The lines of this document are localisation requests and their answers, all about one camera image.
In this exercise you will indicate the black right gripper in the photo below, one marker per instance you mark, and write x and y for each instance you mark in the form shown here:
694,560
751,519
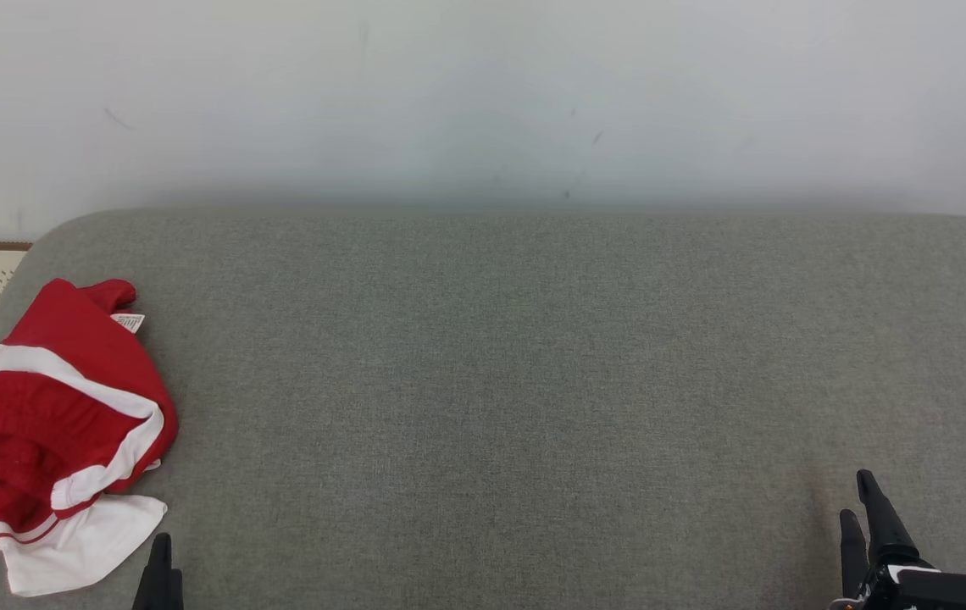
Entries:
941,593

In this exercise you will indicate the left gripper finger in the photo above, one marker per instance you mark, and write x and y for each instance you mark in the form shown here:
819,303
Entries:
166,585
144,593

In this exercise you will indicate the red white-sleeved jersey shirt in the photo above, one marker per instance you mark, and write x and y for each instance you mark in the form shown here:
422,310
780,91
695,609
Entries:
76,551

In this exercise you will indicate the grey fabric sofa cushion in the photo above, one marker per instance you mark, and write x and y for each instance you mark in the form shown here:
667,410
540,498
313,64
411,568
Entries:
534,407

